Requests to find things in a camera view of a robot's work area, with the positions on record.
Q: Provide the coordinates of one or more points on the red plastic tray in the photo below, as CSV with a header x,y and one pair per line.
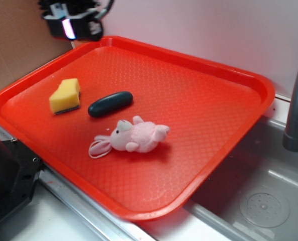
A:
x,y
208,106

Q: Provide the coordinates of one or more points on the brown cardboard panel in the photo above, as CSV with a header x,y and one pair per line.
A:
x,y
25,41

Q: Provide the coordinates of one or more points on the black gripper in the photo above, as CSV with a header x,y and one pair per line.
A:
x,y
72,20

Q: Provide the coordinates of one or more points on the round sink drain cover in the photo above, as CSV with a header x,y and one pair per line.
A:
x,y
264,207

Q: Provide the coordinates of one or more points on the pink plush bunny toy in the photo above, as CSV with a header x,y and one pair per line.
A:
x,y
138,136

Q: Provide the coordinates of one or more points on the dark teal oval object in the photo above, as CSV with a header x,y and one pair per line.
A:
x,y
110,103

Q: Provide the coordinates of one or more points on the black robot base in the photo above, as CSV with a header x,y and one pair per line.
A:
x,y
19,171

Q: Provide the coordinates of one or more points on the yellow sponge with dark pad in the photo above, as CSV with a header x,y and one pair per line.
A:
x,y
66,97

